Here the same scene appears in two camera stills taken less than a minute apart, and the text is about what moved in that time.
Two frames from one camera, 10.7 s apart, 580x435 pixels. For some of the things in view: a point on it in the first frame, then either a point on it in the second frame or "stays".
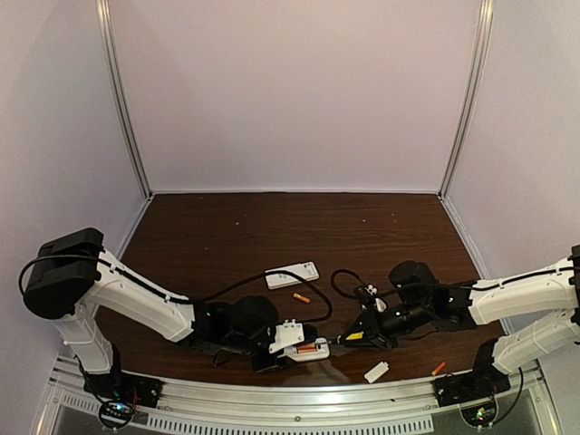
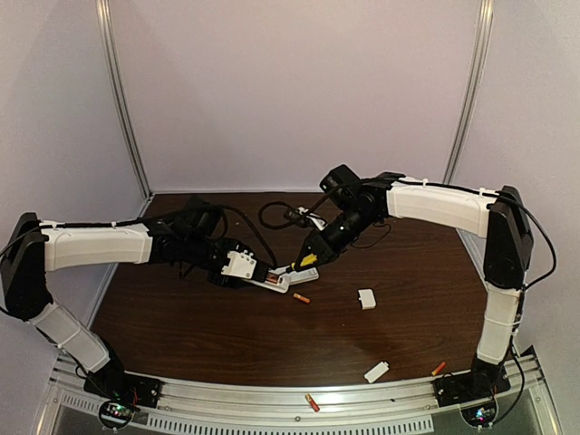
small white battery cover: x=376 y=372 stays
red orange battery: x=301 y=297 stays
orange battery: x=306 y=349 → x=310 y=400
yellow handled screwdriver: x=355 y=335 → x=306 y=261
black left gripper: x=264 y=359 → x=259 y=272
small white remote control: x=319 y=349 → x=282 y=285
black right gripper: x=374 y=326 → x=318 y=245
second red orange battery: x=439 y=369 stays
